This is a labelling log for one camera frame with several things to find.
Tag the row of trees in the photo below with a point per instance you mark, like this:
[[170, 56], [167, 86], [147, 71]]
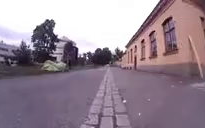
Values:
[[101, 56]]

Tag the dark bushy tree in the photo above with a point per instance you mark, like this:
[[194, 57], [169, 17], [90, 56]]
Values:
[[70, 53]]

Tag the cobblestone strip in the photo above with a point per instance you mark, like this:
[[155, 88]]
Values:
[[106, 100]]

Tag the white building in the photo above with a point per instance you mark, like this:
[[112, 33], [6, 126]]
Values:
[[60, 50]]

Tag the pale green covered heap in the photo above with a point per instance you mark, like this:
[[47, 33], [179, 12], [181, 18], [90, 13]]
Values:
[[53, 66]]

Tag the tall dark tree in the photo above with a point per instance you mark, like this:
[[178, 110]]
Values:
[[45, 36]]

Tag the grey asphalt road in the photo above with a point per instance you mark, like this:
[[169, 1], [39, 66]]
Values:
[[40, 96]]

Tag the grey asphalt pavement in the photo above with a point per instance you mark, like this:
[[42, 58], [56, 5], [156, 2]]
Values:
[[163, 103]]

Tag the small dark tree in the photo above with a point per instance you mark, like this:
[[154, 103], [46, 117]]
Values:
[[23, 55]]

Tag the orange building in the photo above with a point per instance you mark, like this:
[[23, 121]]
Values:
[[183, 50]]

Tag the pale leaning plank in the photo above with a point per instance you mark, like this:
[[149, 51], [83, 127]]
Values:
[[195, 56]]

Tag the grey building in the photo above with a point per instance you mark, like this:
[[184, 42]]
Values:
[[1, 50]]

